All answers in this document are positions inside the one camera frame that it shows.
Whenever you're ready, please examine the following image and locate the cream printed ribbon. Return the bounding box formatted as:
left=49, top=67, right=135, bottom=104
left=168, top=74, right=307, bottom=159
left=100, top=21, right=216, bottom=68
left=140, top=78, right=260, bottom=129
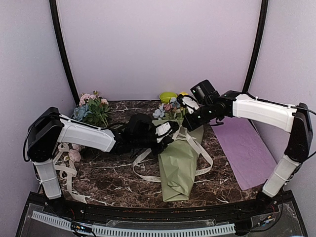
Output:
left=132, top=126, right=213, bottom=183

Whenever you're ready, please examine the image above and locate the black frame post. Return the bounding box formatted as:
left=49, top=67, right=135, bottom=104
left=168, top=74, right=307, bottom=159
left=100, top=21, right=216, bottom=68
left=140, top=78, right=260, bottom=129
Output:
left=242, top=0, right=269, bottom=93
left=49, top=0, right=79, bottom=105

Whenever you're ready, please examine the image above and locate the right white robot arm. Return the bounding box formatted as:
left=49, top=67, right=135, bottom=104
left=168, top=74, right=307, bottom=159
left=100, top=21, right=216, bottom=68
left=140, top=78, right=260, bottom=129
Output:
left=177, top=79, right=314, bottom=214

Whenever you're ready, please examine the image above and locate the left black frame post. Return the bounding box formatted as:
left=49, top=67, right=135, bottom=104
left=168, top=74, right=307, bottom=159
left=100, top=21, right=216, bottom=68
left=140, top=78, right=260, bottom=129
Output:
left=49, top=0, right=79, bottom=105

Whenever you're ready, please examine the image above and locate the white slotted cable duct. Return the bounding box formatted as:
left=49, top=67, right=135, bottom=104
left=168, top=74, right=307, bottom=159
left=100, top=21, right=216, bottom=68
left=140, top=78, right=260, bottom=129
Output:
left=31, top=211, right=236, bottom=237

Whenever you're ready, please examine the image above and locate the green plastic bowl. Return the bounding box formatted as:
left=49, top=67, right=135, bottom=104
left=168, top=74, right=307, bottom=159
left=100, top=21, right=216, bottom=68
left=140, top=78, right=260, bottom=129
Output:
left=159, top=91, right=177, bottom=103

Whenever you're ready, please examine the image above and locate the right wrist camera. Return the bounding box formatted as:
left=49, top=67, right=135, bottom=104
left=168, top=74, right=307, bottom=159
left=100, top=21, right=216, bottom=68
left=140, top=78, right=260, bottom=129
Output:
left=177, top=94, right=199, bottom=114

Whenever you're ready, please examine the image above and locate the pink fake flower bunch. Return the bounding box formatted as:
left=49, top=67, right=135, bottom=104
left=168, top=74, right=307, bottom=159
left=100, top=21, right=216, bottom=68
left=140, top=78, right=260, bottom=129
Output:
left=68, top=91, right=110, bottom=155

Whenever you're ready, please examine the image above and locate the peach and green wrapping paper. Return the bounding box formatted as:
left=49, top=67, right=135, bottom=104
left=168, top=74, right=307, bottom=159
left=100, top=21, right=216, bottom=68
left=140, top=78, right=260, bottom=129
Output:
left=158, top=126, right=204, bottom=202

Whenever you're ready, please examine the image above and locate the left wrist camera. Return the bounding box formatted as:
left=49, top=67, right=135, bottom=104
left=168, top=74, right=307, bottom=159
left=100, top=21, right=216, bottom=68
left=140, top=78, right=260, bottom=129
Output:
left=156, top=120, right=179, bottom=143

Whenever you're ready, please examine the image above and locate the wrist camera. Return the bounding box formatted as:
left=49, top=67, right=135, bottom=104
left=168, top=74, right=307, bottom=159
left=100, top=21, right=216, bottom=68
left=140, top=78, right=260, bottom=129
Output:
left=156, top=120, right=179, bottom=143
left=177, top=94, right=199, bottom=114

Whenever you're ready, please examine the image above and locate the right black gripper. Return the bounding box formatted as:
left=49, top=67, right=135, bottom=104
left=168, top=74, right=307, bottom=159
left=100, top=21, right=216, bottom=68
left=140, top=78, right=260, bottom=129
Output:
left=183, top=102, right=216, bottom=131

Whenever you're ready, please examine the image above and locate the black front rail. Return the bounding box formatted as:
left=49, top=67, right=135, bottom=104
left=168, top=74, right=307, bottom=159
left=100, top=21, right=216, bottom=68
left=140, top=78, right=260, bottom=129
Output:
left=24, top=190, right=297, bottom=227

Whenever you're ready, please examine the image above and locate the right black frame post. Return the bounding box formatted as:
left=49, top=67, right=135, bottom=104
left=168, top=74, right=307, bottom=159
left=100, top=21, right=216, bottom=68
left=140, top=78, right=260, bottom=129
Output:
left=242, top=0, right=269, bottom=93

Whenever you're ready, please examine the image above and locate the blue fake flower on table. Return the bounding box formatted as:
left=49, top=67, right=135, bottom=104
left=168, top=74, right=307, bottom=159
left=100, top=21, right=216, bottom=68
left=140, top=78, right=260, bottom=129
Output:
left=72, top=104, right=92, bottom=121

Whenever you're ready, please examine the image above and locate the purple wrapping paper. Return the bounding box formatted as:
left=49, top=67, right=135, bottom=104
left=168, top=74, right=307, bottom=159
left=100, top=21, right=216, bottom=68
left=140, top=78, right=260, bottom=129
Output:
left=212, top=117, right=277, bottom=191

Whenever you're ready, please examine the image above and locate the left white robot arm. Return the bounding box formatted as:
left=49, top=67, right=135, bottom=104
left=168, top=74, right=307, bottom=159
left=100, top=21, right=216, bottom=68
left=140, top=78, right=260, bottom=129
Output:
left=23, top=107, right=179, bottom=215

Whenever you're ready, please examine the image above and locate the blue fake flower stem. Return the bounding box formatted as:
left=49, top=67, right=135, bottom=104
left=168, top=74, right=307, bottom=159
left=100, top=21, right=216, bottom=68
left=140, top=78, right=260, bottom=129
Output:
left=153, top=97, right=187, bottom=120

